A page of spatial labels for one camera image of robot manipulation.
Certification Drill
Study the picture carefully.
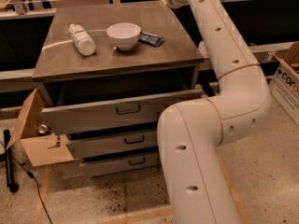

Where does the silver can in box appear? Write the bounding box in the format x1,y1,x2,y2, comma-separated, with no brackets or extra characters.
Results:
37,124,50,135

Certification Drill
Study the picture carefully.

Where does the white printed cardboard box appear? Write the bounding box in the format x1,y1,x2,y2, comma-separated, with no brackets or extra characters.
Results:
269,42,299,125

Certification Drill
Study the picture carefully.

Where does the grey drawer cabinet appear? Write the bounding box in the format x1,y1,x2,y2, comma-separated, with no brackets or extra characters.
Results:
33,1,203,164

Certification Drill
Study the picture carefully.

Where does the black rod stand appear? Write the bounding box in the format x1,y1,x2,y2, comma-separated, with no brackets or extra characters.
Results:
3,130,19,193

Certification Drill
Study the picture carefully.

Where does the white ceramic bowl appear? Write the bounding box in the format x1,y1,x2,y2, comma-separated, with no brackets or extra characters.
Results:
107,22,141,50

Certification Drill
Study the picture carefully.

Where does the clear plastic water bottle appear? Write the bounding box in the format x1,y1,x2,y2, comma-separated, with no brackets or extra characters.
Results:
68,24,95,56

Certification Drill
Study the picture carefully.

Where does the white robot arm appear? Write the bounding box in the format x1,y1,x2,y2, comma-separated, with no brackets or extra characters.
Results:
158,0,271,224

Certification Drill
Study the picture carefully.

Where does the open brown cardboard box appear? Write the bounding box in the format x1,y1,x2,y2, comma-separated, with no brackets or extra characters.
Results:
7,89,74,166

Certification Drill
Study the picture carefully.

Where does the left clear sanitizer bottle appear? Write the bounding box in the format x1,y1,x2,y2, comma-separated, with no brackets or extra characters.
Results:
198,41,208,57

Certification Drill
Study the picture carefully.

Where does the grey drawer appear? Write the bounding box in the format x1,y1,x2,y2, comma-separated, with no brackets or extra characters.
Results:
42,89,202,134
66,129,157,159
80,151,160,177

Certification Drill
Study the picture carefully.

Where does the top grey drawer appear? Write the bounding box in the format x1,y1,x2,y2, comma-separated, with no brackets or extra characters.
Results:
42,89,202,134

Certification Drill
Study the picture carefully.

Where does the black floor cable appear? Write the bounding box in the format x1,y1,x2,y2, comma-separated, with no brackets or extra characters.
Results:
0,140,53,224

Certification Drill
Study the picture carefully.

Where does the blue rxbar blueberry packet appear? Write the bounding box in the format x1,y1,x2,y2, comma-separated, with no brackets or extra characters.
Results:
138,32,164,48

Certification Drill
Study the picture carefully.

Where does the middle grey drawer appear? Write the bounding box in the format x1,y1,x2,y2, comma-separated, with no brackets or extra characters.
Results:
66,129,157,159

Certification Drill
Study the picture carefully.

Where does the bottom grey drawer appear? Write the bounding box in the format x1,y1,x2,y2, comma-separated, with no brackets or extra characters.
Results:
80,151,160,177

